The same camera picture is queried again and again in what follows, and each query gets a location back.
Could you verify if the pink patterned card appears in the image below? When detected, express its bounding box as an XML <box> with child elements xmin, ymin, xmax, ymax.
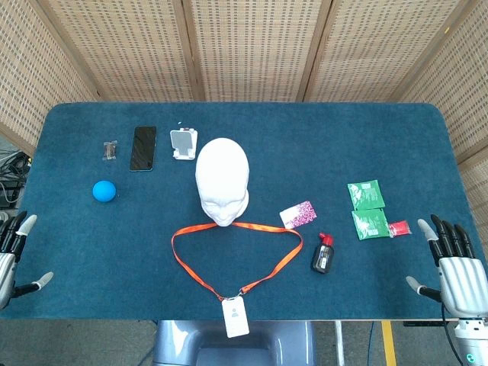
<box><xmin>278</xmin><ymin>201</ymin><xmax>319</xmax><ymax>230</ymax></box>

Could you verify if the blue felt table cover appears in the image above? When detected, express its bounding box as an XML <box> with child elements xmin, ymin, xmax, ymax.
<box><xmin>0</xmin><ymin>101</ymin><xmax>488</xmax><ymax>322</ymax></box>

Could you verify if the white mannequin head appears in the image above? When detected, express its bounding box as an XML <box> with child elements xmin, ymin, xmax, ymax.
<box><xmin>194</xmin><ymin>137</ymin><xmax>251</xmax><ymax>229</ymax></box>

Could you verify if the white badge holder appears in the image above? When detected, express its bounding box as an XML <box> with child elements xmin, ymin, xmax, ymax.
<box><xmin>222</xmin><ymin>296</ymin><xmax>251</xmax><ymax>339</ymax></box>

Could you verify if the orange lanyard strap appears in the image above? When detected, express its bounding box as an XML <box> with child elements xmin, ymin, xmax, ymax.
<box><xmin>171</xmin><ymin>220</ymin><xmax>304</xmax><ymax>300</ymax></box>

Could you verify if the green sachet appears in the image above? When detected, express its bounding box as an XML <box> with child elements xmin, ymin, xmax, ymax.
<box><xmin>346</xmin><ymin>179</ymin><xmax>387</xmax><ymax>211</ymax></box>
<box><xmin>351</xmin><ymin>208</ymin><xmax>390</xmax><ymax>241</ymax></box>

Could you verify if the white table leg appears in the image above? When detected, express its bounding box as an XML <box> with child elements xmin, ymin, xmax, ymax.
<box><xmin>334</xmin><ymin>320</ymin><xmax>346</xmax><ymax>366</ymax></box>

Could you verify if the woven bamboo folding screen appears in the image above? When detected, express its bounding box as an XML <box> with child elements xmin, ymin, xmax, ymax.
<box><xmin>0</xmin><ymin>0</ymin><xmax>488</xmax><ymax>230</ymax></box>

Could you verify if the black bottle red cap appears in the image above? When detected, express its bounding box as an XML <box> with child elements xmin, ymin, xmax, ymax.
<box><xmin>310</xmin><ymin>231</ymin><xmax>336</xmax><ymax>275</ymax></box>

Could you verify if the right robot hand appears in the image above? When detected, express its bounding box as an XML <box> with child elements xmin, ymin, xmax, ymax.
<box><xmin>405</xmin><ymin>213</ymin><xmax>488</xmax><ymax>319</ymax></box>

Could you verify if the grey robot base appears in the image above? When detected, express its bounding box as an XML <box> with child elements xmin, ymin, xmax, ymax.
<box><xmin>152</xmin><ymin>319</ymin><xmax>317</xmax><ymax>366</ymax></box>

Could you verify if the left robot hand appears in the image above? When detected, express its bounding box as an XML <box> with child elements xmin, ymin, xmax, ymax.
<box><xmin>0</xmin><ymin>213</ymin><xmax>54</xmax><ymax>310</ymax></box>

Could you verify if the black smartphone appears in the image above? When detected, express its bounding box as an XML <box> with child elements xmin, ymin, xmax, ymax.
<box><xmin>129</xmin><ymin>126</ymin><xmax>158</xmax><ymax>172</ymax></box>

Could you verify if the black floor cable tangle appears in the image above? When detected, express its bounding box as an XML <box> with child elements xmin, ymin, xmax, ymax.
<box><xmin>0</xmin><ymin>150</ymin><xmax>31</xmax><ymax>209</ymax></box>

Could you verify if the small red packet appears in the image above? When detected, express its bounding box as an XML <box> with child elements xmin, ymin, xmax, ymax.
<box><xmin>387</xmin><ymin>220</ymin><xmax>413</xmax><ymax>238</ymax></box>

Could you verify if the blue ball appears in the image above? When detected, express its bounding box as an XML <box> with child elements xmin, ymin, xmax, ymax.
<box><xmin>91</xmin><ymin>180</ymin><xmax>117</xmax><ymax>203</ymax></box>

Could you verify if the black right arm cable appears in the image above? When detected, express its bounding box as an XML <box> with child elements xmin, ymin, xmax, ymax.
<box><xmin>441</xmin><ymin>300</ymin><xmax>464</xmax><ymax>366</ymax></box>

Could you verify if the white phone stand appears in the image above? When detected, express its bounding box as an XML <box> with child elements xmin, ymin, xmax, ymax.
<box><xmin>169</xmin><ymin>121</ymin><xmax>198</xmax><ymax>162</ymax></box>

